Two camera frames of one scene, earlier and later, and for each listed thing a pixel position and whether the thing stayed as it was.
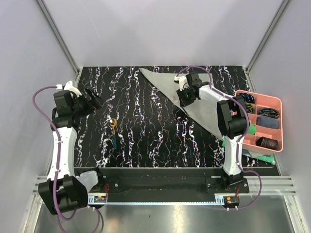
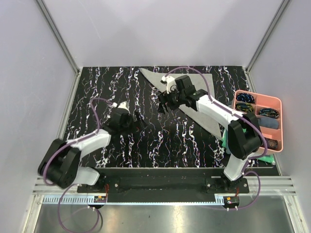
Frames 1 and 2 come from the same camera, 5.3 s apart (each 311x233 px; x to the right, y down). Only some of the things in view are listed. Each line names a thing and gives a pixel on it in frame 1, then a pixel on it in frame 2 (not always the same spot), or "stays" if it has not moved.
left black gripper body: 82,107 → 127,127
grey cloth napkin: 204,110 stays
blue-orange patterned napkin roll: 268,112 stays
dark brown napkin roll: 267,142 stays
